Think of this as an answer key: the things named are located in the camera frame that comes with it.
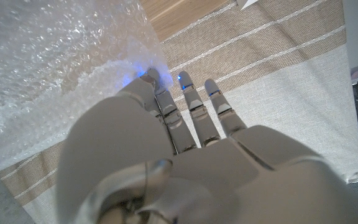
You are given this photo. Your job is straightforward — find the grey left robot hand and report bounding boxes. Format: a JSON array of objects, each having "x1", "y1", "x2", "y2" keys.
[{"x1": 56, "y1": 68, "x2": 358, "y2": 224}]

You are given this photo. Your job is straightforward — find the clear bubble wrap sheet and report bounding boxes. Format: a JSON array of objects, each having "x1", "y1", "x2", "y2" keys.
[{"x1": 0, "y1": 0, "x2": 173, "y2": 180}]

